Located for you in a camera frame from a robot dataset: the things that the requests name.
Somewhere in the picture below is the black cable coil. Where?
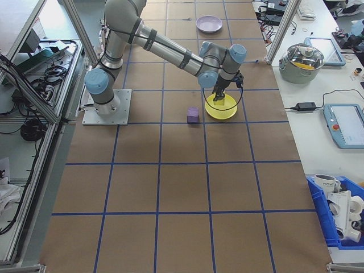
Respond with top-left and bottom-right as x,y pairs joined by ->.
19,118 -> 48,142

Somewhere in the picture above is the white side table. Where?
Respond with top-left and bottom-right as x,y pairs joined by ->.
251,0 -> 364,265

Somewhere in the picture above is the steel cooking pot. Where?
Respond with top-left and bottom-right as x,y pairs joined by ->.
278,43 -> 325,84

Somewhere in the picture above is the aluminium profile post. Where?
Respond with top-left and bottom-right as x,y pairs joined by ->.
266,0 -> 301,66

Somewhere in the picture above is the glass pot lid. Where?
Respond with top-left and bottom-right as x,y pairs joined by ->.
286,43 -> 325,71

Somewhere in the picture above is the aluminium profile bar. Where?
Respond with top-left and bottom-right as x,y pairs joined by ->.
0,263 -> 46,273
326,262 -> 364,273

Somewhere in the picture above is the grey metal box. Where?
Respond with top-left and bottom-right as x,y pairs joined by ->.
19,28 -> 48,53

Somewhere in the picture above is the white power strip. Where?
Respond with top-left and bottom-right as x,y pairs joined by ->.
41,84 -> 57,100

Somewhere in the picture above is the black power adapter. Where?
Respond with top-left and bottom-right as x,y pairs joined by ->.
295,102 -> 318,111

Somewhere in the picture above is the white cloth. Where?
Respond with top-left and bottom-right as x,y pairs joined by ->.
0,158 -> 22,221

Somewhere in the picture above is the purple foam block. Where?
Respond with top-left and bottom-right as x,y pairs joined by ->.
186,106 -> 200,125

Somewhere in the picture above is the white pipe elbow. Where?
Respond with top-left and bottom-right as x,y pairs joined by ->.
348,196 -> 364,220

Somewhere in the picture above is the yellow plate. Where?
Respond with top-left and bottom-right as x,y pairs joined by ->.
204,93 -> 238,122

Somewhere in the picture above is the blue plastic bin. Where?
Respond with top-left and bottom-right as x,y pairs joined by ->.
306,175 -> 364,250

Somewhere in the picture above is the green flat panel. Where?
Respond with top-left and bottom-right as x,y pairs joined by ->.
21,47 -> 71,75

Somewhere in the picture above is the metal bar frame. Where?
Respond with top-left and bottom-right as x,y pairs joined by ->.
0,0 -> 99,265

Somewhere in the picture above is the white keyboard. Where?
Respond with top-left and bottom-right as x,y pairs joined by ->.
297,0 -> 316,20

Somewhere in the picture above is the white pipe fitting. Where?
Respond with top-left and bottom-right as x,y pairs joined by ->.
337,220 -> 362,242

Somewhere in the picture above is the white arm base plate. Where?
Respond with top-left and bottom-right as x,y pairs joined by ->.
81,88 -> 133,126

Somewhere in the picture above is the white pipe assembly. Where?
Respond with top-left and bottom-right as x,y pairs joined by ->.
326,189 -> 353,237

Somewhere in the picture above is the purple plate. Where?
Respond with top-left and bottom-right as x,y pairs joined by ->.
195,15 -> 224,34

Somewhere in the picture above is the white mug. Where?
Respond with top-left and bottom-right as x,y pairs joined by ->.
313,173 -> 341,194

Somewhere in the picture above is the black power brick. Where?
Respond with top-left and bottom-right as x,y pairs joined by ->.
266,14 -> 285,25

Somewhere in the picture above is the black adapter cable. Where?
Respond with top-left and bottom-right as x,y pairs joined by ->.
285,89 -> 364,111

